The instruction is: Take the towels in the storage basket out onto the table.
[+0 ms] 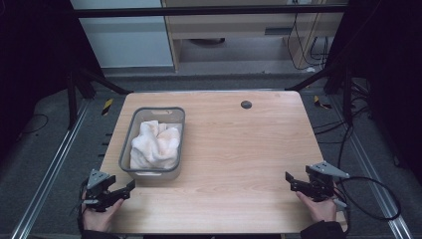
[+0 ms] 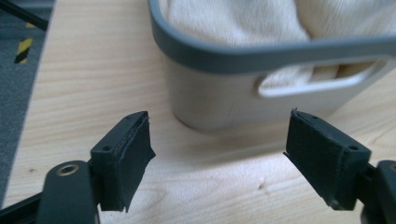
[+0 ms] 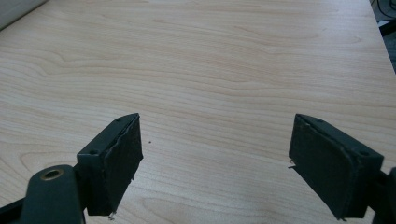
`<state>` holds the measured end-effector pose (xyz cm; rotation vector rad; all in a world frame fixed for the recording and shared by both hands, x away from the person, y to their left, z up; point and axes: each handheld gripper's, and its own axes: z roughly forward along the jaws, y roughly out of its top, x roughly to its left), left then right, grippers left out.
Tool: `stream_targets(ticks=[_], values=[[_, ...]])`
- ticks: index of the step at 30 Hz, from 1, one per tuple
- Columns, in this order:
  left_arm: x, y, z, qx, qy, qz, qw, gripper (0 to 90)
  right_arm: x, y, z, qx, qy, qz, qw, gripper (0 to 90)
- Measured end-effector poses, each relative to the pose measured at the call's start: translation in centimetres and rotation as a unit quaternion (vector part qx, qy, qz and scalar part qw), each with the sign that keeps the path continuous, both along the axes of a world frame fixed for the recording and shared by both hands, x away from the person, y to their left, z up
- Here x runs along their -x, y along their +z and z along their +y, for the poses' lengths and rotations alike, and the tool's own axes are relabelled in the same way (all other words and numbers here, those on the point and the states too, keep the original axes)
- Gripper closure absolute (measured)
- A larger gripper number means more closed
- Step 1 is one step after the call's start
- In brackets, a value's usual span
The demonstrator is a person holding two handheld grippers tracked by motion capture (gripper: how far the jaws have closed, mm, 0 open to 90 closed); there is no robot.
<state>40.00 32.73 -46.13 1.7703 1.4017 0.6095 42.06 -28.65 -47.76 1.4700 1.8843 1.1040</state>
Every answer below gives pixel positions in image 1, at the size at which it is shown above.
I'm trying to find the aluminium floor rail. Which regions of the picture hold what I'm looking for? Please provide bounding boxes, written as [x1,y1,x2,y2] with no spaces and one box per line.
[329,94,414,239]
[9,99,92,239]

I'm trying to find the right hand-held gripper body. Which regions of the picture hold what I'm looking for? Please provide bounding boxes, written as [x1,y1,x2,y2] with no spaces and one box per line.
[305,160,350,211]

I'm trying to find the grey plastic basket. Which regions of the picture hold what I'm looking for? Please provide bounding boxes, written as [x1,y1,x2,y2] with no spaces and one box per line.
[117,106,186,182]

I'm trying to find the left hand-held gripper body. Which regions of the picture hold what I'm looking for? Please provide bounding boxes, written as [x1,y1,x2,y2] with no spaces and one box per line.
[82,168,116,213]

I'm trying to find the black hanging cables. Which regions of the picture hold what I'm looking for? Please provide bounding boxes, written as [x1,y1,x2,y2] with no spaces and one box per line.
[286,0,331,72]

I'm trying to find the black curtain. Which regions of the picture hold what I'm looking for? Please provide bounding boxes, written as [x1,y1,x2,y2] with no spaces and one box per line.
[0,0,105,163]
[322,0,422,185]

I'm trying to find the black horizontal bar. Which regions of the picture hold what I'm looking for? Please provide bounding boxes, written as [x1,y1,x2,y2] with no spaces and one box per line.
[70,4,350,19]

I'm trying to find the light wooden desk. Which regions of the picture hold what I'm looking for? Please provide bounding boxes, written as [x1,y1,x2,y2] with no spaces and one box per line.
[160,0,350,73]

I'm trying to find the black floor cables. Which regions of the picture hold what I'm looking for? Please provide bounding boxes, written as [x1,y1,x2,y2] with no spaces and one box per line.
[313,79,374,171]

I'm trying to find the person's left hand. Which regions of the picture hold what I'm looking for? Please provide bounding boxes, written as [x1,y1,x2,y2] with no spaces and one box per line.
[82,198,124,233]

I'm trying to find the white towel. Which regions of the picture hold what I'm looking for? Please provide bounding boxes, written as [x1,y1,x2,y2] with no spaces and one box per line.
[129,119,183,170]

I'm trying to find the thin black floor cable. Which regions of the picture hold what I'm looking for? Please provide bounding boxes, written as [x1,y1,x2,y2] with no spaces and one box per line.
[19,113,50,136]

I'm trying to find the white cabinet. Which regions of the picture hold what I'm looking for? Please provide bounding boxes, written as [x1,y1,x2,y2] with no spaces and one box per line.
[69,0,175,70]

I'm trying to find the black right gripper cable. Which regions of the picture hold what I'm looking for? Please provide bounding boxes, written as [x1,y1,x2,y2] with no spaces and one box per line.
[332,176,402,222]

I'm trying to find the person's right hand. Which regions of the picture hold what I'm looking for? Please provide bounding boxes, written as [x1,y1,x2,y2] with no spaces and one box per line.
[295,191,338,224]

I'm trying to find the yellow black striped tape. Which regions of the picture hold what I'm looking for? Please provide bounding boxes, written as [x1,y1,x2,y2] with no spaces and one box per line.
[313,95,333,111]
[101,98,114,117]

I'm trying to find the black metal stand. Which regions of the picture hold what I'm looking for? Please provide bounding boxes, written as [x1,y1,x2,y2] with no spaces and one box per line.
[65,64,134,131]
[284,62,355,127]

